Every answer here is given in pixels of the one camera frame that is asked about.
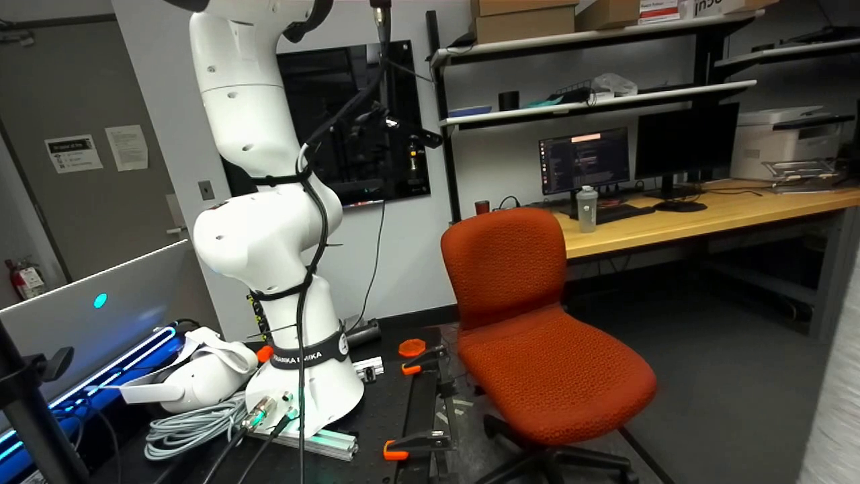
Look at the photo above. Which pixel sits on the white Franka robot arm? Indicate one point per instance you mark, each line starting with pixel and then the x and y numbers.
pixel 250 232

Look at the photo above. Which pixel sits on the small red desk item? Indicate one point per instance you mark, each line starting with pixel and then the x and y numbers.
pixel 482 209

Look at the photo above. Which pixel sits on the orange black bar clamp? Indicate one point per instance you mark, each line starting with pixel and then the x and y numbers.
pixel 406 446
pixel 411 350

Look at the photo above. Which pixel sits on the orange office chair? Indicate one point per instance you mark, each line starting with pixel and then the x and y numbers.
pixel 538 358

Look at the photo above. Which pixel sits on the grey water bottle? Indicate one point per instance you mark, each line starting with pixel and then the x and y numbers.
pixel 586 209

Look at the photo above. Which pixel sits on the small black cylinder speaker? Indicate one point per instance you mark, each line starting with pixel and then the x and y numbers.
pixel 508 100

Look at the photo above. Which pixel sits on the desk monitor showing code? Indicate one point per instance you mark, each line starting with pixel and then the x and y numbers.
pixel 582 162

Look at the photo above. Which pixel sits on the black keyboard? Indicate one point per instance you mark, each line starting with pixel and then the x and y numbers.
pixel 625 214

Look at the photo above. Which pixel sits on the black metal shelf unit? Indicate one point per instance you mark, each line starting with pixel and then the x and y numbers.
pixel 574 107

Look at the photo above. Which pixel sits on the small orange knob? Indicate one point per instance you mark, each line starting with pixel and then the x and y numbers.
pixel 263 354

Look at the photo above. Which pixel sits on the large cardboard box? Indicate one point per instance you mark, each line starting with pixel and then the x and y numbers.
pixel 525 24

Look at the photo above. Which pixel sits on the white object on shelf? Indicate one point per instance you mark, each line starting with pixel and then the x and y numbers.
pixel 613 88

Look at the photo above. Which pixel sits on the white VR headset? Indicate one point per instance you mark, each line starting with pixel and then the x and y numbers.
pixel 204 373

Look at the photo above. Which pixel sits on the dark blank desk monitor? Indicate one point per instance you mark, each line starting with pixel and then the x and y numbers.
pixel 687 138

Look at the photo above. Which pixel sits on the wooden desk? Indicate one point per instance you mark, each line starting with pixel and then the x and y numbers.
pixel 715 210

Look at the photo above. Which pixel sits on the small cardboard box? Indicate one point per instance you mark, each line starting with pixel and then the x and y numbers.
pixel 609 13

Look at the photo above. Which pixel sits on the white paper sheet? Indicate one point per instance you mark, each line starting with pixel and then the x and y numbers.
pixel 126 149

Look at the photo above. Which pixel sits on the grey laptop with blue light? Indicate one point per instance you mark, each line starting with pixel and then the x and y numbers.
pixel 98 323

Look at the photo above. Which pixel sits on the blue equipment case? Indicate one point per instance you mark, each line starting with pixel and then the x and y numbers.
pixel 110 374

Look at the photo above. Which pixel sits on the white door sign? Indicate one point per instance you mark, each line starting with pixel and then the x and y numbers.
pixel 73 153

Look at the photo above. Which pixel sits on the white printer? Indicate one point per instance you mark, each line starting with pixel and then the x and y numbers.
pixel 787 137

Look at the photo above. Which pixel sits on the grey door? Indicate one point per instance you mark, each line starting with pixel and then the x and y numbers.
pixel 81 89

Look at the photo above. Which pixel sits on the black tripod stand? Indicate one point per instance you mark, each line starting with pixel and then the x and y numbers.
pixel 27 413

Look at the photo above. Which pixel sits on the black wall screen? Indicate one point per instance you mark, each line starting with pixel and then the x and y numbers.
pixel 376 162

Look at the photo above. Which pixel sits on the black camera on pole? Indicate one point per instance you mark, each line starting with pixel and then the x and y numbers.
pixel 386 56

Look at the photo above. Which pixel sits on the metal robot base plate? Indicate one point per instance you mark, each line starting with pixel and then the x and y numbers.
pixel 309 436

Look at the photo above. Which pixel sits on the wall switch plate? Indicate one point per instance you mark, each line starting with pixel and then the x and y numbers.
pixel 208 189

